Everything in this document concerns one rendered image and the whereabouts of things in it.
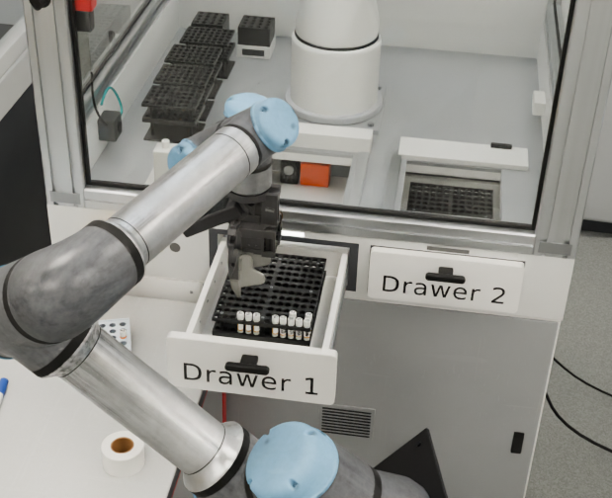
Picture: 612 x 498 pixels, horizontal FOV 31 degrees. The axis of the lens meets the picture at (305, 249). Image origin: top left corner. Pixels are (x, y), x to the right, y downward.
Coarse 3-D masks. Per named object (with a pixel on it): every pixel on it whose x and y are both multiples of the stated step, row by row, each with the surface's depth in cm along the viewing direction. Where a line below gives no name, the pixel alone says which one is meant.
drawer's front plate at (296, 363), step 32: (192, 352) 184; (224, 352) 183; (256, 352) 182; (288, 352) 181; (320, 352) 181; (192, 384) 188; (224, 384) 187; (256, 384) 186; (288, 384) 185; (320, 384) 184
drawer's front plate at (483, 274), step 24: (384, 264) 208; (408, 264) 207; (432, 264) 206; (456, 264) 205; (480, 264) 204; (504, 264) 204; (408, 288) 210; (456, 288) 208; (480, 288) 207; (504, 288) 206
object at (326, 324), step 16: (224, 240) 214; (224, 256) 214; (320, 256) 213; (336, 256) 212; (224, 272) 215; (336, 272) 214; (208, 288) 201; (336, 288) 202; (208, 304) 201; (320, 304) 207; (336, 304) 198; (192, 320) 192; (208, 320) 202; (320, 320) 203; (336, 320) 197; (320, 336) 199
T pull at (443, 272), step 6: (438, 270) 205; (444, 270) 205; (450, 270) 205; (426, 276) 203; (432, 276) 203; (438, 276) 203; (444, 276) 203; (450, 276) 203; (456, 276) 203; (462, 276) 203; (444, 282) 203; (450, 282) 203; (456, 282) 203; (462, 282) 203
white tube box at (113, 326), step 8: (104, 320) 207; (112, 320) 208; (120, 320) 208; (128, 320) 208; (104, 328) 206; (112, 328) 206; (120, 328) 206; (128, 328) 206; (128, 336) 204; (128, 344) 202
